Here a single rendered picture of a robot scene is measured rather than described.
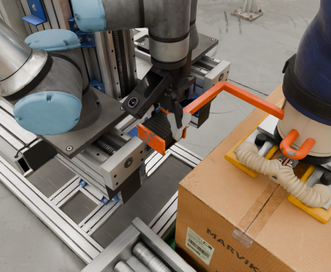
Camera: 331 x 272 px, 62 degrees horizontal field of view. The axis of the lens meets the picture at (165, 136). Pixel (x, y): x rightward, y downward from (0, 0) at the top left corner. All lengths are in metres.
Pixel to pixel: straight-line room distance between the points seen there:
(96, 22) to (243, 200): 0.52
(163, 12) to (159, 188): 1.23
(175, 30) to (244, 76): 2.34
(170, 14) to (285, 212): 0.53
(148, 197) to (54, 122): 1.07
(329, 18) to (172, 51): 0.28
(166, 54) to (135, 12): 0.09
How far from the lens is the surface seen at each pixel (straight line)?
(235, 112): 2.39
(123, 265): 1.07
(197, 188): 0.73
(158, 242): 1.02
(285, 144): 0.69
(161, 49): 0.52
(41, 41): 0.67
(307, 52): 0.64
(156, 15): 0.48
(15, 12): 1.09
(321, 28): 0.63
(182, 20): 0.50
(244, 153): 0.72
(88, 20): 0.48
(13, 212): 1.99
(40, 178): 1.79
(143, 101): 0.54
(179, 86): 0.58
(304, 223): 0.76
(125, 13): 0.48
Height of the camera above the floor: 1.56
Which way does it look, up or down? 47 degrees down
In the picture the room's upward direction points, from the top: straight up
